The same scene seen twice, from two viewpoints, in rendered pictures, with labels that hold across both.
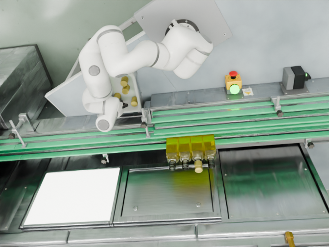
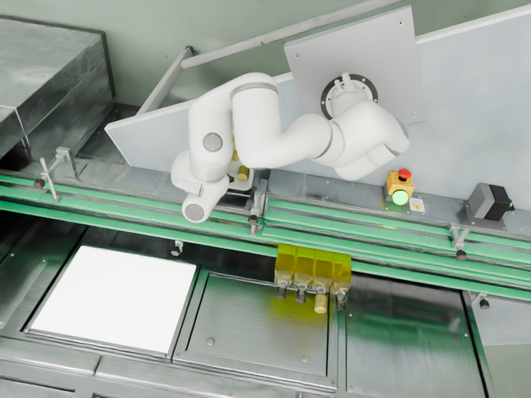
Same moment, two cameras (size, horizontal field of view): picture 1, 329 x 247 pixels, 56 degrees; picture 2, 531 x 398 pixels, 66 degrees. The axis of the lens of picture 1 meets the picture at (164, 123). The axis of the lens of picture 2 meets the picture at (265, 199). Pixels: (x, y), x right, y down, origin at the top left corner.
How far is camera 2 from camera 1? 0.33 m
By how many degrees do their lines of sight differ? 6
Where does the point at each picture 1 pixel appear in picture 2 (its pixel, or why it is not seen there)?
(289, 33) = (507, 137)
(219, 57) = not seen: hidden behind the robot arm
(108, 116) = (205, 201)
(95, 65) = (216, 133)
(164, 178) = (261, 300)
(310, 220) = not seen: outside the picture
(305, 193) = (461, 375)
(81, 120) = (153, 178)
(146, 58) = (310, 150)
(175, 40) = (362, 128)
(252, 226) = not seen: outside the picture
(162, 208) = (251, 351)
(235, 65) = (410, 162)
